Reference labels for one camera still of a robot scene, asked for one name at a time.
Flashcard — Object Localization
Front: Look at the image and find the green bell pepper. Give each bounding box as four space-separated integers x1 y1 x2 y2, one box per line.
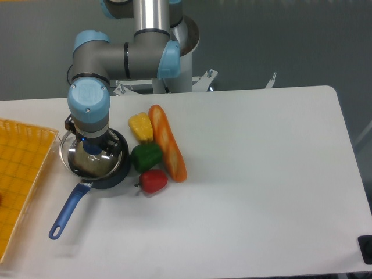
130 143 163 173

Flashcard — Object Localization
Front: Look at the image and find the wrapped bread slice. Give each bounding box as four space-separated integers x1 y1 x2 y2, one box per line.
67 142 118 178

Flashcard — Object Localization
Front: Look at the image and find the glass lid blue knob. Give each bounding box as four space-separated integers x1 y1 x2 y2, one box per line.
59 131 125 180

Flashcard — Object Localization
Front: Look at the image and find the black pan blue handle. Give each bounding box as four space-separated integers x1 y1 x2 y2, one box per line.
49 129 130 240

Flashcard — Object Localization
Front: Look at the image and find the red bell pepper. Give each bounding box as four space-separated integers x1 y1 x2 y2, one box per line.
135 169 168 194

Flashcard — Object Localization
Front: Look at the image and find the orange baguette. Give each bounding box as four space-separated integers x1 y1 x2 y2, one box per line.
148 105 187 183

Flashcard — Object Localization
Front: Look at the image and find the white bracket right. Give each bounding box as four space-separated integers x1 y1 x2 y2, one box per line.
265 72 277 89

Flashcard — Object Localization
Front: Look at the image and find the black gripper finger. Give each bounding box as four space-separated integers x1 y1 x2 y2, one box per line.
64 114 76 135
106 139 121 156

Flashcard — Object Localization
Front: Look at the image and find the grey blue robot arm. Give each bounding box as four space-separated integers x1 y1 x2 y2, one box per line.
65 1 183 156

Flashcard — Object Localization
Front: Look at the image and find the yellow bell pepper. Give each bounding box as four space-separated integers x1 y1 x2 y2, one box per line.
128 112 153 144

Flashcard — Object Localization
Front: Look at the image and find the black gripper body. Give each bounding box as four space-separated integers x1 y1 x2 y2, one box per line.
71 113 109 150

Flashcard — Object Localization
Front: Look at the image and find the black object table corner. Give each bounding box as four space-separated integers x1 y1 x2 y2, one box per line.
357 235 372 265

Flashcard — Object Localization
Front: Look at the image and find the yellow woven basket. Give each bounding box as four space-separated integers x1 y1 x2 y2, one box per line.
1 118 58 262

